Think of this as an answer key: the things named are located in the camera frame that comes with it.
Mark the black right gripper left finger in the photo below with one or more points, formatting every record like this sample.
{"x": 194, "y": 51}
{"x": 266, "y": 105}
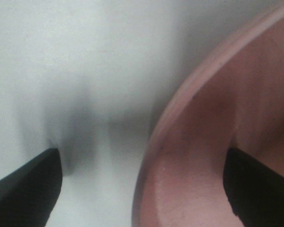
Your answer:
{"x": 29, "y": 194}

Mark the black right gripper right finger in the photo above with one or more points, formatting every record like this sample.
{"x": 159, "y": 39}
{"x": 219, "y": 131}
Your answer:
{"x": 254, "y": 191}

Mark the pink round plate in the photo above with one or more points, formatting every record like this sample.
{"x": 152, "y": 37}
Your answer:
{"x": 234, "y": 99}

